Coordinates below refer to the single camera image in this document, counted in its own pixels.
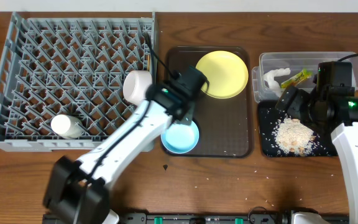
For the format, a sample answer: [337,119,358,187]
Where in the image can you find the light blue bowl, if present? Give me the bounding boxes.
[160,121,200,154]

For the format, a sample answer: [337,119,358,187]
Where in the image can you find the green orange snack wrapper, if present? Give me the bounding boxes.
[280,69,313,89]

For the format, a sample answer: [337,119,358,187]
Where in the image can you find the rice food scraps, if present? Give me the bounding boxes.
[272,117,316,156]

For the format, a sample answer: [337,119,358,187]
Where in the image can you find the white small plate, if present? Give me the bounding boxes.
[122,70,152,106]

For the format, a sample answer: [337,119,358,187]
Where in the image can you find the yellow plate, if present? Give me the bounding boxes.
[196,50,249,99]

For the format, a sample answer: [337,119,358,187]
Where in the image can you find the white cup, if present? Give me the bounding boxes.
[51,114,82,139]

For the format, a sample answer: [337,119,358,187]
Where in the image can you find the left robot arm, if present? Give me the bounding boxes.
[43,66,209,224]

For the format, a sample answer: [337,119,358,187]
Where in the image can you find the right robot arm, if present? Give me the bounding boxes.
[276,61,358,223]

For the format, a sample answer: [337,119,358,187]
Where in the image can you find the grey dishwasher rack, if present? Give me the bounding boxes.
[0,13,158,152]

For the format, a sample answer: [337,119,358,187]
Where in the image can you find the black tray bin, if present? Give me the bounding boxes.
[257,100,337,157]

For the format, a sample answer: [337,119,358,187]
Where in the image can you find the clear plastic bin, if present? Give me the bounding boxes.
[252,52,358,103]

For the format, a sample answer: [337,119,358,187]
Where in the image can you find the dark brown serving tray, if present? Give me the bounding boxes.
[165,46,254,158]

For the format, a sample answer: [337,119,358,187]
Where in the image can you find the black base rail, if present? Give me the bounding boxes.
[42,207,351,224]

